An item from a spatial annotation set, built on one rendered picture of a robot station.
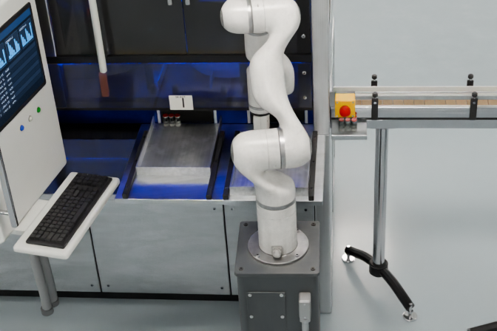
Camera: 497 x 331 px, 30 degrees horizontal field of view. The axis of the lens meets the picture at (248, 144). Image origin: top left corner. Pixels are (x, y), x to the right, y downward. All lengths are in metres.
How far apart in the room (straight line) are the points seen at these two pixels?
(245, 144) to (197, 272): 1.29
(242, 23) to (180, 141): 0.86
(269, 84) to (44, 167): 1.04
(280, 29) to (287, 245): 0.66
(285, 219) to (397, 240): 1.58
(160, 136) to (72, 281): 0.86
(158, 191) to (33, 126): 0.49
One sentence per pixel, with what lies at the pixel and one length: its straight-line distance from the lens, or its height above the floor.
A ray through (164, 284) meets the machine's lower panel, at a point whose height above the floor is 0.14.
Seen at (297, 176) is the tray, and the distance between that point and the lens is 3.17.
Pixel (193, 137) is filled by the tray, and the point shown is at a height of 0.88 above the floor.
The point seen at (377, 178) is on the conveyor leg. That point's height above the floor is 0.59.
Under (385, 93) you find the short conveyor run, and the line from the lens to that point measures 3.55.
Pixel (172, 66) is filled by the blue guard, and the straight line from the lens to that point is 3.30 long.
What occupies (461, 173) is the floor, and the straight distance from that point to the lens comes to 4.76.
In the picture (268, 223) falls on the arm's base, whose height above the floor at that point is 0.99.
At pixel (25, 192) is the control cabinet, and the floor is 0.89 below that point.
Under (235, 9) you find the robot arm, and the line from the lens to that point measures 2.66.
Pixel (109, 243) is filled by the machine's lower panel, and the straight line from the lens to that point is 3.82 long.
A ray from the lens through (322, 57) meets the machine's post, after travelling 3.23.
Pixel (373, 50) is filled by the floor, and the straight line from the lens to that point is 5.87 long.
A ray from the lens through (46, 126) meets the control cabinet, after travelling 3.34.
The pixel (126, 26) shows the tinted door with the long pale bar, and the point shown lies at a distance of 3.27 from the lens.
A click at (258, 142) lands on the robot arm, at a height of 1.27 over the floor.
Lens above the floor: 2.71
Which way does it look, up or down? 33 degrees down
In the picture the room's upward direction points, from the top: 4 degrees counter-clockwise
